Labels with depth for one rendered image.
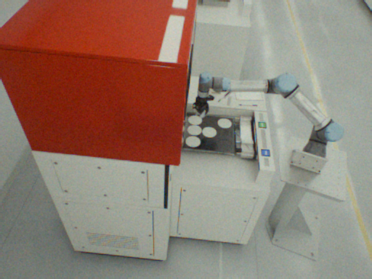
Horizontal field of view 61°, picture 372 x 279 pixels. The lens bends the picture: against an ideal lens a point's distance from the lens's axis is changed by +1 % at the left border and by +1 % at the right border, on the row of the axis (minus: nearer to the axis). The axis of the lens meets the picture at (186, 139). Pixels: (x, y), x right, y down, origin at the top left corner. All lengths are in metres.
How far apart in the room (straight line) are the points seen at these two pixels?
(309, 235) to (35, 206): 2.36
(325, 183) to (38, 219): 2.26
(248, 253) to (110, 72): 1.97
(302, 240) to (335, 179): 0.81
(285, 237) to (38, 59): 2.32
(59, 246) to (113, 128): 1.56
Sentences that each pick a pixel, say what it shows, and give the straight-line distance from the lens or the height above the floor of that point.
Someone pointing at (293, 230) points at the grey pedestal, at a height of 0.01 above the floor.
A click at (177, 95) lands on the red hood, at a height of 1.67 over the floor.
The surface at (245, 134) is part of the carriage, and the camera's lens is 2.30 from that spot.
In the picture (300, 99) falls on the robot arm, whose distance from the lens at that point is 2.07.
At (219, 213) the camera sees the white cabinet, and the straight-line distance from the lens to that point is 2.30.
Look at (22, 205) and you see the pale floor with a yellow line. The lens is 3.13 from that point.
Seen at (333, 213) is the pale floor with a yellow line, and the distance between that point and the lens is 3.24.
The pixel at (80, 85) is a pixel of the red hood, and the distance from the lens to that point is 1.34.
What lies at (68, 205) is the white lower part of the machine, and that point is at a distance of 2.10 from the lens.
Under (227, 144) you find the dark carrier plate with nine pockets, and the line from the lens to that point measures 2.17.
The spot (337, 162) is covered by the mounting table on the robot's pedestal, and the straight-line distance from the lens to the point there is 2.45.
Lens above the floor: 2.46
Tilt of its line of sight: 46 degrees down
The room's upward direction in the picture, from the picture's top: 5 degrees clockwise
